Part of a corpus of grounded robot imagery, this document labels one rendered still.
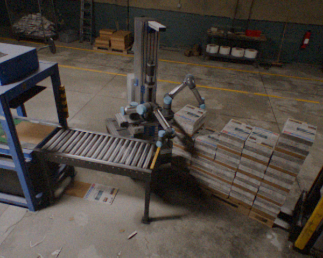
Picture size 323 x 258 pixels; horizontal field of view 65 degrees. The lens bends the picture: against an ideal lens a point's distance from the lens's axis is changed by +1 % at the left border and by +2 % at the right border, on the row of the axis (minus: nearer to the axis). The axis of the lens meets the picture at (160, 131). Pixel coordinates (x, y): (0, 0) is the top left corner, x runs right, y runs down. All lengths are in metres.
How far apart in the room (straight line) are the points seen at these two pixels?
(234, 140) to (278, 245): 1.31
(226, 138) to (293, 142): 0.67
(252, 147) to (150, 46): 1.73
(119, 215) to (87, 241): 0.46
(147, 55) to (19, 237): 2.57
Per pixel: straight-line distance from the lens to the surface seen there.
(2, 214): 3.68
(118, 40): 8.98
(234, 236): 3.34
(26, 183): 3.23
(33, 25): 10.16
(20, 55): 3.01
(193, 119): 3.11
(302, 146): 2.85
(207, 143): 3.12
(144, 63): 3.38
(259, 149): 2.94
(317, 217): 3.08
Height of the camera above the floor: 2.60
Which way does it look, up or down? 33 degrees down
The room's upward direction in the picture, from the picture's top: 5 degrees clockwise
